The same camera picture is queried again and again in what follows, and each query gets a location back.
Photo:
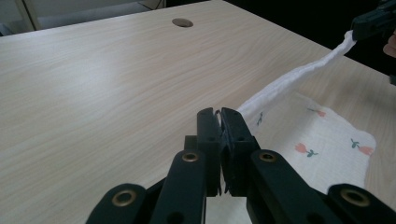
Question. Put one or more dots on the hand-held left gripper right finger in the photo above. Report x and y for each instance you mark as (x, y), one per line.
(238, 155)

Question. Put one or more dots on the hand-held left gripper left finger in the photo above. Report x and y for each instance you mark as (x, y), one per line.
(211, 146)

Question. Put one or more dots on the white flower print muslin cloth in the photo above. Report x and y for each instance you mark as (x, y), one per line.
(327, 137)

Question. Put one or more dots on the white furniture frame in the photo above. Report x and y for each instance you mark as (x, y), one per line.
(28, 14)

